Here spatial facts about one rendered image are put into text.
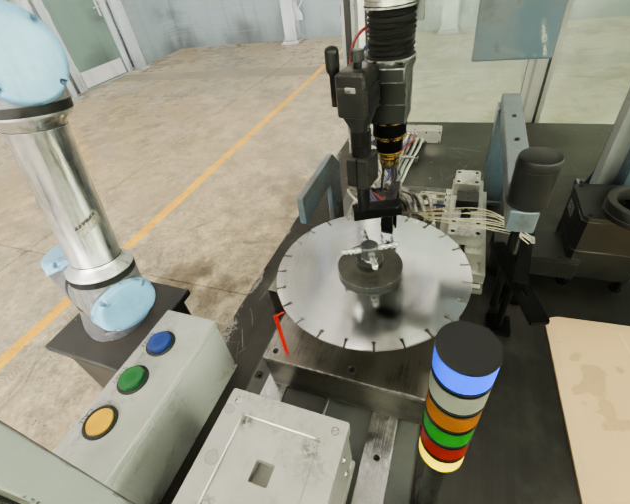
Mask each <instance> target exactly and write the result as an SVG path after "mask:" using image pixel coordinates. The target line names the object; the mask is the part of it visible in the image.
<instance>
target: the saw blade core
mask: <svg viewBox="0 0 630 504"><path fill-rule="evenodd" d="M348 219H349V220H347V217H346V216H344V217H340V218H337V219H334V220H331V221H328V223H329V224H330V225H331V226H329V224H328V223H327V222H325V223H323V224H321V225H319V226H317V227H315V228H313V229H311V231H312V232H313V233H315V234H313V233H312V232H311V231H308V232H307V233H305V234H304V235H303V236H301V237H300V238H299V239H298V240H297V241H296V242H297V243H296V242H295V243H294V244H293V245H292V246H291V247H290V248H289V249H288V251H287V252H286V254H285V256H284V257H283V259H282V261H281V263H280V266H279V269H278V273H277V292H278V296H279V299H280V302H281V304H282V306H283V308H284V310H285V311H286V313H287V314H288V316H289V317H290V318H291V319H292V320H293V321H294V323H295V324H296V323H298V322H299V321H300V320H301V319H302V318H304V320H302V321H300V322H299V323H298V324H297V325H298V326H299V327H300V328H301V329H302V330H304V331H305V332H307V333H308V334H310V335H311V336H313V337H315V338H317V336H318V335H319V334H320V331H324V332H323V333H321V334H320V336H319V337H318V339H319V340H321V341H323V342H326V343H328V344H331V345H334V346H337V347H341V348H343V346H344V343H345V341H344V340H345V339H348V341H347V342H346V345H345V349H350V350H357V351H368V352H373V344H372V342H375V343H376V344H375V352H380V351H392V350H398V349H403V348H404V346H403V344H402V342H401V341H400V339H403V340H404V341H403V342H404V344H405V347H406V348H407V347H411V346H414V345H417V344H420V343H423V342H425V341H427V340H430V339H432V337H431V336H430V335H429V334H428V332H425V330H428V331H429V333H430V334H431V335H432V336H433V337H435V336H436V335H437V333H438V331H439V330H440V329H441V328H442V327H443V326H444V325H446V324H448V323H450V322H453V321H456V320H457V319H458V318H459V317H460V315H461V314H462V312H463V311H464V309H465V308H466V306H467V303H468V301H469V299H470V296H471V291H472V283H473V279H472V271H471V267H470V265H469V262H468V260H467V258H466V256H465V254H464V253H463V251H462V250H461V249H460V247H459V246H458V245H457V244H456V243H455V242H454V241H453V240H452V239H451V238H450V237H449V236H447V235H446V234H445V233H443V232H442V231H440V230H439V229H437V228H435V227H433V226H431V225H428V224H427V223H425V222H422V221H420V220H419V221H420V222H419V223H418V224H417V225H416V224H414V223H415V222H416V221H417V219H414V218H409V219H408V217H406V216H401V215H397V227H396V228H395V229H394V231H393V234H387V233H383V232H381V218H375V219H368V220H361V221H354V218H353V215H349V216H348ZM407 219H408V221H407V222H406V220H407ZM427 225H428V226H427ZM426 226H427V227H426ZM424 227H426V228H424ZM362 230H366V231H367V234H368V237H369V240H374V241H376V242H377V243H378V244H383V243H389V242H395V241H397V242H398V245H399V246H398V247H396V248H391V249H393V250H394V251H396V252H397V253H398V254H399V256H400V257H401V259H402V262H403V272H402V276H401V278H400V279H399V281H398V282H397V283H396V284H394V285H393V286H391V287H390V288H387V289H385V290H382V291H377V292H363V291H358V290H355V289H353V288H351V287H349V286H347V285H346V284H345V283H344V282H343V281H342V280H341V278H340V276H339V273H338V262H339V259H340V257H341V252H340V251H341V250H345V249H351V248H353V247H355V246H358V245H360V244H361V243H362V242H363V241H364V240H363V237H362V234H361V231H362ZM445 235H446V236H445ZM439 237H442V238H439ZM299 243H300V244H299ZM301 243H302V244H301ZM456 249H457V250H456ZM452 250H455V251H452ZM287 256H289V257H287ZM290 256H292V257H290ZM460 265H467V266H460ZM284 271H286V272H284ZM462 282H465V283H462ZM468 283H470V284H468ZM283 287H286V288H283ZM280 288H281V289H280ZM458 299H459V300H460V301H457V300H458ZM461 301H463V302H461ZM464 302H465V303H464ZM289 303H292V304H291V305H288V304H289ZM286 305H287V306H286ZM284 306H285V307H284ZM444 316H448V318H449V319H448V318H445V317H444ZM450 319H451V320H452V321H451V320H450Z"/></svg>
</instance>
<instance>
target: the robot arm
mask: <svg viewBox="0 0 630 504"><path fill-rule="evenodd" d="M68 80H69V62H68V58H67V55H66V52H65V50H64V48H63V46H62V44H61V42H60V41H59V39H58V38H57V36H56V35H55V34H54V32H53V31H52V30H51V29H50V28H49V27H48V26H47V25H46V24H45V23H44V22H43V21H42V20H41V19H39V18H38V17H37V16H35V15H34V14H32V13H31V12H29V11H28V10H26V9H24V8H22V7H20V6H18V5H16V4H13V3H10V2H7V1H3V0H0V132H1V134H2V136H3V138H4V140H5V142H6V144H7V146H8V147H9V149H10V151H11V153H12V155H13V157H14V159H15V161H16V163H17V165H18V167H19V168H20V170H21V172H22V174H23V176H24V178H25V180H26V182H27V184H28V186H29V188H30V189H31V191H32V193H33V195H34V197H35V199H36V201H37V203H38V205H39V207H40V209H41V210H42V212H43V214H44V216H45V218H46V220H47V222H48V224H49V226H50V228H51V230H52V231H53V233H54V235H55V237H56V239H57V241H58V243H59V245H57V246H55V247H54V248H53V249H51V250H50V251H49V252H48V253H47V254H46V255H45V256H44V257H43V259H42V261H41V267H42V268H43V270H44V271H45V272H46V273H45V274H46V275H47V276H49V277H50V278H51V279H52V280H53V282H54V283H55V284H56V285H57V286H58V287H59V288H60V290H61V291H62V292H63V293H64V294H65V295H66V296H67V297H68V299H69V300H70V301H71V302H72V303H73V304H74V305H75V306H76V308H77V309H78V310H79V312H80V315H81V319H82V322H83V326H84V329H85V331H86V332H87V333H88V334H89V335H90V337H91V338H92V339H94V340H96V341H101V342H107V341H113V340H117V339H119V338H122V337H124V336H126V335H128V334H129V333H131V332H133V331H134V330H135V329H136V328H138V327H139V326H140V325H141V324H142V323H143V322H144V320H145V319H146V317H147V316H148V314H149V312H150V309H151V308H152V307H153V305H154V302H155V296H156V295H155V289H154V287H153V286H152V284H151V283H150V281H149V280H147V279H146V278H143V277H142V275H141V274H140V272H139V269H138V267H137V264H136V262H135V259H134V256H133V254H132V252H131V251H130V250H128V249H126V248H123V247H120V245H119V243H118V240H117V238H116V235H115V233H114V231H113V228H112V226H111V223H110V221H109V218H108V216H107V213H106V211H105V209H104V206H103V204H102V201H101V199H100V196H99V194H98V192H97V189H96V187H95V184H94V182H93V179H92V177H91V174H90V172H89V170H88V167H87V165H86V162H85V160H84V157H83V155H82V153H81V150H80V148H79V145H78V143H77V140H76V138H75V135H74V133H73V131H72V128H71V126H70V123H69V121H68V118H69V116H70V115H71V113H72V111H73V109H74V104H73V101H72V98H71V96H70V93H69V91H68V88H67V86H66V85H67V82H68Z"/></svg>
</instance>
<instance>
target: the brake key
mask: <svg viewBox="0 0 630 504"><path fill-rule="evenodd" d="M171 342H172V337H171V335H170V334H169V333H168V332H165V331H161V332H158V333H156V334H154V335H153V336H152V337H151V338H150V339H149V340H148V343H147V347H148V349H149V350H150V352H151V353H160V352H162V351H164V350H166V349H167V348H168V347H169V346H170V344H171Z"/></svg>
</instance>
